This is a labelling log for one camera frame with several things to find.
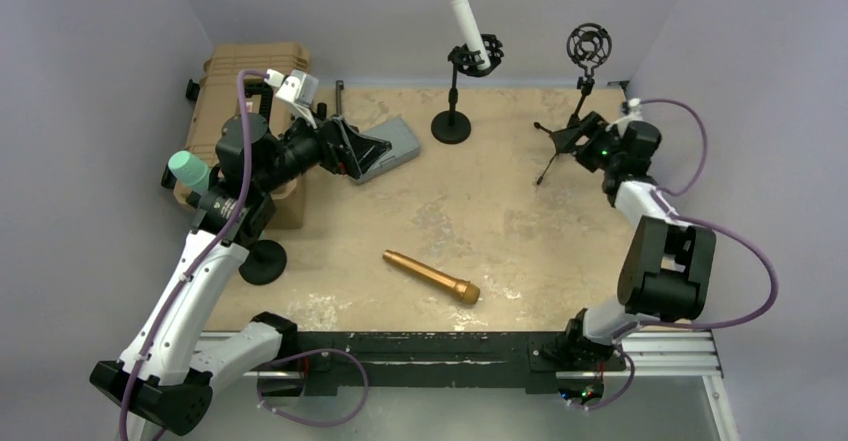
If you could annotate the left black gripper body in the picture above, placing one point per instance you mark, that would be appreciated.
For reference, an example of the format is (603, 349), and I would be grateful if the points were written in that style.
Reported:
(332, 156)

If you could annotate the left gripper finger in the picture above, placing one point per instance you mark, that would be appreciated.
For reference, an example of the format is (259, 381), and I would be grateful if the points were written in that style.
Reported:
(358, 146)
(355, 165)

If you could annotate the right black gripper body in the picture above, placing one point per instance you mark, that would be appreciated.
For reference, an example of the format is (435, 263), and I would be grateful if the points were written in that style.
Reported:
(600, 151)

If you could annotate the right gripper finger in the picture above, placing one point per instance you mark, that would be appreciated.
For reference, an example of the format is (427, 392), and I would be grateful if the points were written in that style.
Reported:
(565, 140)
(589, 124)

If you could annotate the gold microphone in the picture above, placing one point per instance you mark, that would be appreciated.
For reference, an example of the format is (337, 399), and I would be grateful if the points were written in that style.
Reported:
(463, 291)

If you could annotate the white microphone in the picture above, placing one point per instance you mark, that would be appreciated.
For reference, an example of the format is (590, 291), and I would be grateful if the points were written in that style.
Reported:
(471, 33)

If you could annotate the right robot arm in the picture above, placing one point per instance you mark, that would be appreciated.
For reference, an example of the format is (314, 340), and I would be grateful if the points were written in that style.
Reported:
(665, 274)

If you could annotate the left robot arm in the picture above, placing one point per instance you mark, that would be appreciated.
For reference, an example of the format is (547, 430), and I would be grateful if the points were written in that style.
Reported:
(161, 382)

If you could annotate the black round-base mic stand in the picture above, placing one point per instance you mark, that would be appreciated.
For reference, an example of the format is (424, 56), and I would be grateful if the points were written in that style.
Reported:
(452, 126)

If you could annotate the black left round-base stand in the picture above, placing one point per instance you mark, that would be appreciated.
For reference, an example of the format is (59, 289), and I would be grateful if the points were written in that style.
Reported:
(265, 263)

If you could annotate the mint green microphone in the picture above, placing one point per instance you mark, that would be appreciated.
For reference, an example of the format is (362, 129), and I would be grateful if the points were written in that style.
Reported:
(191, 171)

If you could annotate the grey plastic case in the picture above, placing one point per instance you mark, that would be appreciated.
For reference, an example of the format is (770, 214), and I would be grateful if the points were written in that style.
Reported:
(405, 147)

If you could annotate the tan hard case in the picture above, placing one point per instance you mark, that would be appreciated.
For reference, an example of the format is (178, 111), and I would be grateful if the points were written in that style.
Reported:
(218, 102)

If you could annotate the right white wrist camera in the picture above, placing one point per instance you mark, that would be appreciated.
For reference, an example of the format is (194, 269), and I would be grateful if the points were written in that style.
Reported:
(631, 111)

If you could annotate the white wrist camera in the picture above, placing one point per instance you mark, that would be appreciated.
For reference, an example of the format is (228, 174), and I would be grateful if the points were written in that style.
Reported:
(296, 91)
(631, 111)

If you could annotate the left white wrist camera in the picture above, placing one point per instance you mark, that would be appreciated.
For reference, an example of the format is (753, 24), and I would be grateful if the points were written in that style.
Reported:
(296, 91)

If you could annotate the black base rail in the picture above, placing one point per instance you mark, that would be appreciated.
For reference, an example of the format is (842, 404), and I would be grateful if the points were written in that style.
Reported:
(486, 360)

